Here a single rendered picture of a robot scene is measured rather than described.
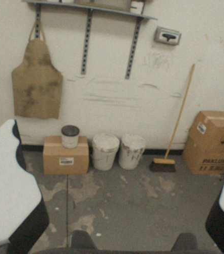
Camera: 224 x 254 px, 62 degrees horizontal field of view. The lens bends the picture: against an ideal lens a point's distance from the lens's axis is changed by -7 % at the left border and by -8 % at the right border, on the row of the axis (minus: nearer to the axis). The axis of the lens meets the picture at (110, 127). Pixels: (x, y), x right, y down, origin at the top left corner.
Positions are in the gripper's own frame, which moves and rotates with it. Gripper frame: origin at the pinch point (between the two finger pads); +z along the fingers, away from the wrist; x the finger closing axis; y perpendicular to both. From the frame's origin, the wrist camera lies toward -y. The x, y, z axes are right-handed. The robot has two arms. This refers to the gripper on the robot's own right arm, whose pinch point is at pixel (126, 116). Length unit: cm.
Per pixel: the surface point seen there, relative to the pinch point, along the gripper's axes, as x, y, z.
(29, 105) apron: -95, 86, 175
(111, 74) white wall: -8, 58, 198
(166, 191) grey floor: 63, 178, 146
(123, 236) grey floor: 12, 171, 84
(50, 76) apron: -69, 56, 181
